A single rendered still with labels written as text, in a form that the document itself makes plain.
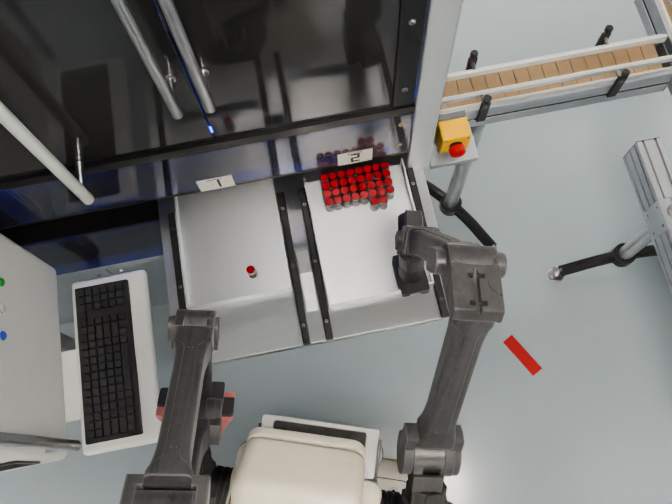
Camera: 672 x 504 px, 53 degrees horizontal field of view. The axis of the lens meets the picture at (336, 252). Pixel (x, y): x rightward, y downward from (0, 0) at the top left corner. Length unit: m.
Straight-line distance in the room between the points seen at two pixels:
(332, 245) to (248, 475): 0.75
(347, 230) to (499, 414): 1.10
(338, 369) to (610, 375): 0.98
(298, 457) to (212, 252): 0.74
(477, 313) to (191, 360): 0.45
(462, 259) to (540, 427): 1.62
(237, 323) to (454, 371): 0.75
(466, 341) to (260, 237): 0.84
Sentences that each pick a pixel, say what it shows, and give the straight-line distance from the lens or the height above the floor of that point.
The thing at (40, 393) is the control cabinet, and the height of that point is 0.94.
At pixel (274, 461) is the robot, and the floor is 1.36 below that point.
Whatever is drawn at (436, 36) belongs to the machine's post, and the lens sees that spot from 1.30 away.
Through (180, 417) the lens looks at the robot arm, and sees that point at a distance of 1.02.
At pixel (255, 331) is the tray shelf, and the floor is 0.88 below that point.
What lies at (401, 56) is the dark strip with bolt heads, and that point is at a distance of 1.33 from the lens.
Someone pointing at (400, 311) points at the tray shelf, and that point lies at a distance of 1.67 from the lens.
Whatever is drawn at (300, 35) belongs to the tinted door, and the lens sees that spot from 1.23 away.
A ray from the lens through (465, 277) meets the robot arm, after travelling 1.01.
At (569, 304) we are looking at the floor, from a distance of 2.69.
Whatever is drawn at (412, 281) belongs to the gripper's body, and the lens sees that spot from 1.54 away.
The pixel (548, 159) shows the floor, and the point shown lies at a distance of 2.87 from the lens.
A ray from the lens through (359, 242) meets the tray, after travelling 1.71.
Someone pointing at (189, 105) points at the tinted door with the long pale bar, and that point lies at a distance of 1.37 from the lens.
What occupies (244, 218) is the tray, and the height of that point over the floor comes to 0.88.
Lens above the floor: 2.50
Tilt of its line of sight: 72 degrees down
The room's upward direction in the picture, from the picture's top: 7 degrees counter-clockwise
